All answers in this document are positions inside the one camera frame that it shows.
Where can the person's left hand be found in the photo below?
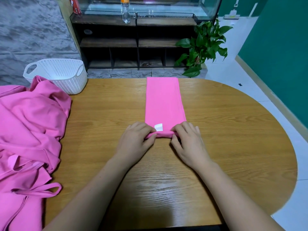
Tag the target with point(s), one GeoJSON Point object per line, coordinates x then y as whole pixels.
{"type": "Point", "coordinates": [134, 144]}

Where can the person's right hand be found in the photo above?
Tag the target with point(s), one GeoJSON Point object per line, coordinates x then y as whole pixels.
{"type": "Point", "coordinates": [191, 146]}

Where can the pink towel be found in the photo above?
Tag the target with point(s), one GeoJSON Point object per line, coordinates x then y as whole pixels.
{"type": "Point", "coordinates": [164, 103]}

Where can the white woven plastic basket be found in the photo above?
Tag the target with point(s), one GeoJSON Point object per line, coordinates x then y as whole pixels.
{"type": "Point", "coordinates": [60, 74]}

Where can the pile of pink cloths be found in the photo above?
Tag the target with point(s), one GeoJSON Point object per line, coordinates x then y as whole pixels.
{"type": "Point", "coordinates": [29, 137]}

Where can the person's right forearm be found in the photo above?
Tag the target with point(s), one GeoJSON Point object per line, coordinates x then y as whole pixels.
{"type": "Point", "coordinates": [236, 199]}

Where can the person's left forearm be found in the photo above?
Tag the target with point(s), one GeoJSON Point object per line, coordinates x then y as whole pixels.
{"type": "Point", "coordinates": [91, 199]}

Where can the green potted plant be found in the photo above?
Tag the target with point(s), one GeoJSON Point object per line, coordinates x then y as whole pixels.
{"type": "Point", "coordinates": [204, 45]}

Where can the dark wooden shelf cabinet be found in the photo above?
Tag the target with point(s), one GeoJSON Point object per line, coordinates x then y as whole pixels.
{"type": "Point", "coordinates": [110, 43]}

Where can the clear bottle with orange label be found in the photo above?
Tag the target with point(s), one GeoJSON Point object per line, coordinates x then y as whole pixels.
{"type": "Point", "coordinates": [125, 11]}

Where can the white mop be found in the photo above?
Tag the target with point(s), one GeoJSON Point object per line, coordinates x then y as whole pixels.
{"type": "Point", "coordinates": [231, 15]}

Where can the glass display case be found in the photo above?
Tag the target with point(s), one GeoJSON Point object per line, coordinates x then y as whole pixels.
{"type": "Point", "coordinates": [163, 4]}

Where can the red label cola bottle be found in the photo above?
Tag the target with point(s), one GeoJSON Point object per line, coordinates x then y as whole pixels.
{"type": "Point", "coordinates": [76, 6]}

